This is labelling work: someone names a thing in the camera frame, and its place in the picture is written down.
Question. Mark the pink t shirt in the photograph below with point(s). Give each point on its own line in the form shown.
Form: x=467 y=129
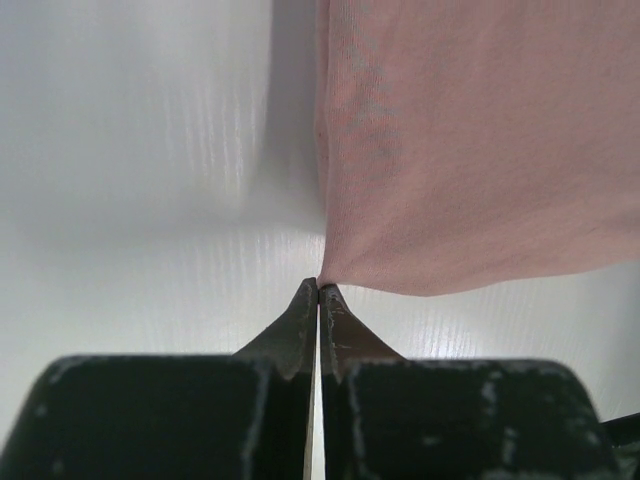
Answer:
x=466 y=143

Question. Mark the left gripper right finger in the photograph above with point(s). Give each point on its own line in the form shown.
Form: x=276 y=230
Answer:
x=387 y=417

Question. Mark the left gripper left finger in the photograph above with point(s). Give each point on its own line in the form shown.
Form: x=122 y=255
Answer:
x=247 y=415

